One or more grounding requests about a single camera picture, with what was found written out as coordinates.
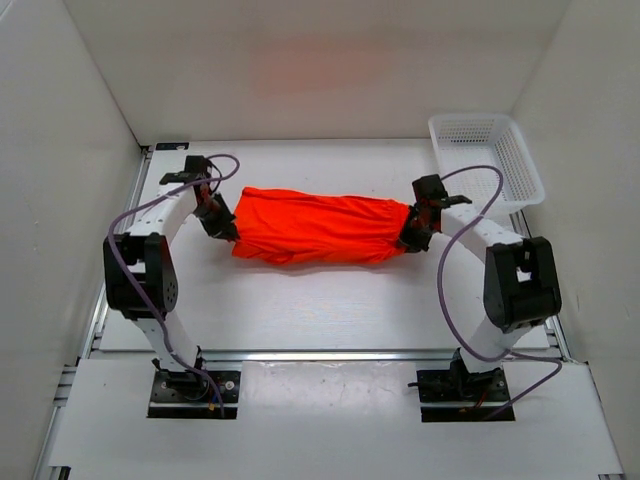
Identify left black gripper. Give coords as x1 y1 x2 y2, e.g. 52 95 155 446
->
192 193 239 243

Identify orange shorts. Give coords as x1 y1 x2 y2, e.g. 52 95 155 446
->
232 187 409 266

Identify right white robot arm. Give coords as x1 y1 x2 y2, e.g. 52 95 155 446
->
398 165 562 400

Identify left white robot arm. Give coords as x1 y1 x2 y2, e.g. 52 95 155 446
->
103 153 240 400

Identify white plastic basket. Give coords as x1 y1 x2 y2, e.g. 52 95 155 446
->
428 113 545 218

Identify black label sticker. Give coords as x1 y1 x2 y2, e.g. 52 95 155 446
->
154 142 190 151

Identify front aluminium rail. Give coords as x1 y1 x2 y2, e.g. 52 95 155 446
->
203 349 454 362

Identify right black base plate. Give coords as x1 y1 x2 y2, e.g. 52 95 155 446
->
407 368 516 423

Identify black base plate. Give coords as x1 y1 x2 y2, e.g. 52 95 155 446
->
407 368 516 423
147 359 241 420

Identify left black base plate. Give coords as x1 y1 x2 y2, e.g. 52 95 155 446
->
147 359 241 420

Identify right aluminium frame rail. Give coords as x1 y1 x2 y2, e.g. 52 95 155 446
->
525 204 635 473

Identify aluminium frame rail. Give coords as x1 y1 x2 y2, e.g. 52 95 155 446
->
525 204 635 473
31 144 154 480

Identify left aluminium frame rail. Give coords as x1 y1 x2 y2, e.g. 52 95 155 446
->
31 144 154 480

